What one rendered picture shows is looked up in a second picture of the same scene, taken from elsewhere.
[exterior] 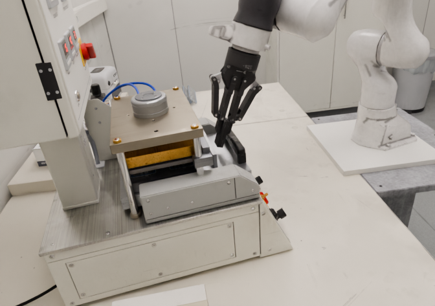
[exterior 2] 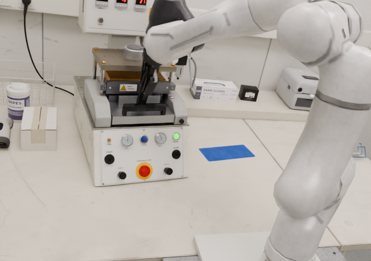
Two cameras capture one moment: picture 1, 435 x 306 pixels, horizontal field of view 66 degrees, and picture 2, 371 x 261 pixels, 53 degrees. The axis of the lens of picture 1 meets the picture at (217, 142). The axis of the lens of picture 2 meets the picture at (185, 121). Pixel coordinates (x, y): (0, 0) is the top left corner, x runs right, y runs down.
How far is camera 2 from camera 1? 1.34 m
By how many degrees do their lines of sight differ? 66
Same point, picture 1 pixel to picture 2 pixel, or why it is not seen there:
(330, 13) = (149, 40)
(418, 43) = (285, 176)
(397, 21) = (301, 140)
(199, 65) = not seen: outside the picture
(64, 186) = not seen: hidden behind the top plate
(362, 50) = not seen: hidden behind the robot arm
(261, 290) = (64, 169)
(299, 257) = (86, 188)
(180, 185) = (90, 88)
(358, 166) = (203, 250)
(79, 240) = (78, 82)
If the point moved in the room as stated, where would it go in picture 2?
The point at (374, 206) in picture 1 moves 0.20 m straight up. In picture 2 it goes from (139, 248) to (148, 190)
